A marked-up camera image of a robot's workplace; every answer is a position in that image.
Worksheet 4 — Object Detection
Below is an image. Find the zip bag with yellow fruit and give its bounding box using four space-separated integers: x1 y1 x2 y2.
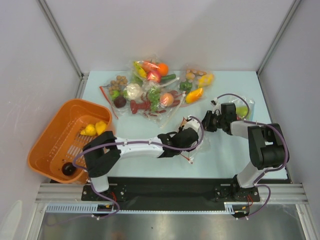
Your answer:
179 123 211 165

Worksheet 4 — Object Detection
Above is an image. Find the zip bag with green pear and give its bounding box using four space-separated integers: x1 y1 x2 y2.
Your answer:
233 96 255 121

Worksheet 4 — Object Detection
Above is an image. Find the yellow fake lemon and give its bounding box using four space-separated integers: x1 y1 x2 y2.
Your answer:
80 123 97 137

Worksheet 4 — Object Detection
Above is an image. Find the dark purple fake fruit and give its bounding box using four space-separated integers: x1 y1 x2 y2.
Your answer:
61 162 77 176

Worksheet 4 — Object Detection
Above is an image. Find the yellow fake pepper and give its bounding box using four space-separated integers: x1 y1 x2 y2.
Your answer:
95 121 108 136

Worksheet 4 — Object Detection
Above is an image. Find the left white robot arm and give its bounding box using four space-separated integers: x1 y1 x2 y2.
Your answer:
82 127 203 200

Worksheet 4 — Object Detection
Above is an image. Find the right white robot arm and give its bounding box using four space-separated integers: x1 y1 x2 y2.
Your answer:
202 100 290 202

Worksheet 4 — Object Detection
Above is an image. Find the zip bag with yellow peppers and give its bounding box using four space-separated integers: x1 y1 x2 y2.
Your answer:
178 64 215 107

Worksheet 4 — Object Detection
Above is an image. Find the zip bag with lobster grapes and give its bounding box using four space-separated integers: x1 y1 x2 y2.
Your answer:
125 82 186 128

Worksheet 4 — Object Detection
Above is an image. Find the zip bag with orange top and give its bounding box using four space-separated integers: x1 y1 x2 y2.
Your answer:
129 55 179 87

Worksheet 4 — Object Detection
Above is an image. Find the zip bag with cauliflower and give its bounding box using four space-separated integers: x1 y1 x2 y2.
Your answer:
99 75 144 119

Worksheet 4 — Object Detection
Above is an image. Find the orange plastic basket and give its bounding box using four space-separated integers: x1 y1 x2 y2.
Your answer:
27 98 115 185

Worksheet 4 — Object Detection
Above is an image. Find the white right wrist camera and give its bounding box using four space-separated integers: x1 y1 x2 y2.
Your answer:
211 97 221 116

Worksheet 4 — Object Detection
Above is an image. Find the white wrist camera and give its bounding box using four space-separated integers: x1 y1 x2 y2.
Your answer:
180 116 202 133
211 97 221 116

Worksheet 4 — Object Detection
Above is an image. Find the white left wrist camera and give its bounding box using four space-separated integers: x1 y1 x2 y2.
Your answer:
180 116 202 133

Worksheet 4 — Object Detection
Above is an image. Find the white cable duct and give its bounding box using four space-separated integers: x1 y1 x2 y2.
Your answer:
45 202 249 219

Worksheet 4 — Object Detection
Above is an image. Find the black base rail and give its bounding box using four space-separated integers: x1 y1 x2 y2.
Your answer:
81 175 261 212

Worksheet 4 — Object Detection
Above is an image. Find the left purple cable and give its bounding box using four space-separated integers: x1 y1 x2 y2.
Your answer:
72 116 205 218

